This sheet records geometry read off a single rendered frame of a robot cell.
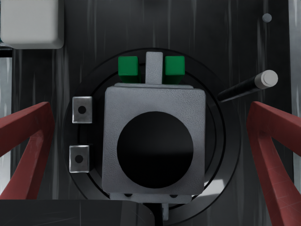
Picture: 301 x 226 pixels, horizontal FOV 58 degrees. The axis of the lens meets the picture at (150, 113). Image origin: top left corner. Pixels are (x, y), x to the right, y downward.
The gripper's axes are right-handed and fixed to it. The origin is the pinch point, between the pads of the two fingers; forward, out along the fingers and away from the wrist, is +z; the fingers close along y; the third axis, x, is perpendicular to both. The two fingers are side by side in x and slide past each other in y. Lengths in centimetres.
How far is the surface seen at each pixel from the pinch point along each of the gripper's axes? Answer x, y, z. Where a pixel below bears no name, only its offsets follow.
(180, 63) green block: -0.6, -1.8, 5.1
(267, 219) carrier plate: 12.8, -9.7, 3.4
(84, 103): 3.3, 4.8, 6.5
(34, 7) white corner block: -1.9, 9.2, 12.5
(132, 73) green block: -0.1, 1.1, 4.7
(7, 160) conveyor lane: 12.9, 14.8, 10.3
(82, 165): 6.7, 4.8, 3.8
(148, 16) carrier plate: -0.7, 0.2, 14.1
